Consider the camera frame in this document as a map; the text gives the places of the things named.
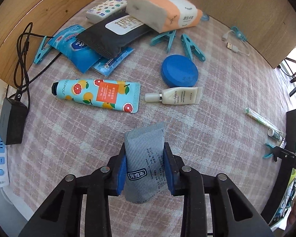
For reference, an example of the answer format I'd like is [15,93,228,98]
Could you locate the orange white tissue pack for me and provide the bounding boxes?
[126,0,203,33]

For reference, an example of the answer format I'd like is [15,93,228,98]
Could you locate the black power cable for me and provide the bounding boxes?
[5,22,65,110]

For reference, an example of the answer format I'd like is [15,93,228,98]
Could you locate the black wet wipes pack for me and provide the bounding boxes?
[77,12,153,59]

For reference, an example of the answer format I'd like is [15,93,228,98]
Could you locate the teal clothespin of pair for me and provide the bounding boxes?
[180,34,206,62]
[150,30,176,53]

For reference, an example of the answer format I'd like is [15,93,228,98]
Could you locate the grey foil sachet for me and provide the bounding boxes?
[124,122,166,204]

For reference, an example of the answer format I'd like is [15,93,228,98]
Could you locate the black desktop organizer box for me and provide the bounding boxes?
[261,109,296,224]

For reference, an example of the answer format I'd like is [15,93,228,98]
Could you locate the teal clothespin left of pair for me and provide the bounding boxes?
[150,30,176,53]

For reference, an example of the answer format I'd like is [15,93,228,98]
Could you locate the small white cream tube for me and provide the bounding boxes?
[144,87,202,105]

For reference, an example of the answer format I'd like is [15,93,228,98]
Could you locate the green white lip balm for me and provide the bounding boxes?
[267,128,283,142]

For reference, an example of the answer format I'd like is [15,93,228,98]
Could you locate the small blue wipes packet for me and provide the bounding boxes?
[91,47,134,77]

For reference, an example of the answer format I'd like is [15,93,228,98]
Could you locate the teal clothespin near organizer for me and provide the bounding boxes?
[263,143,275,159]

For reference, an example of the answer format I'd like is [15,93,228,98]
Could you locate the fruit print hand cream tube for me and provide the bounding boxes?
[51,79,141,113]

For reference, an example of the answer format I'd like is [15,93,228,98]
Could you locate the blue wet wipes pack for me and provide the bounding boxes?
[48,25,101,73]

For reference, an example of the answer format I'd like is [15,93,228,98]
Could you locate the blue clip near board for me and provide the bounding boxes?
[201,13,210,22]

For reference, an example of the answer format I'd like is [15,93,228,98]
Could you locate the white patterned tissue pack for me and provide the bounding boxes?
[86,0,127,24]

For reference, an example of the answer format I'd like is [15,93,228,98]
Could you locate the teal clothespin right of pair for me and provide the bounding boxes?
[180,34,206,62]

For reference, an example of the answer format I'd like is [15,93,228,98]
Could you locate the teal cable clip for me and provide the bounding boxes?
[231,26,247,42]

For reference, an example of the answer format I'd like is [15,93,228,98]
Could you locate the white USB cable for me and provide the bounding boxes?
[221,29,251,56]

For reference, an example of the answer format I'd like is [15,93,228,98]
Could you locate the wrapped green chopsticks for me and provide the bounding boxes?
[244,108,286,137]

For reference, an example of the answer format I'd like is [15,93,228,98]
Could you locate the teal clothespin on board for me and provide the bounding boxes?
[34,36,53,64]

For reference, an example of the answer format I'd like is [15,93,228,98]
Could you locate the black charger adapter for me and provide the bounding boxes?
[0,98,28,145]

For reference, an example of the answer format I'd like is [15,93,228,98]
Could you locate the wooden board left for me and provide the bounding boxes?
[0,0,94,85]

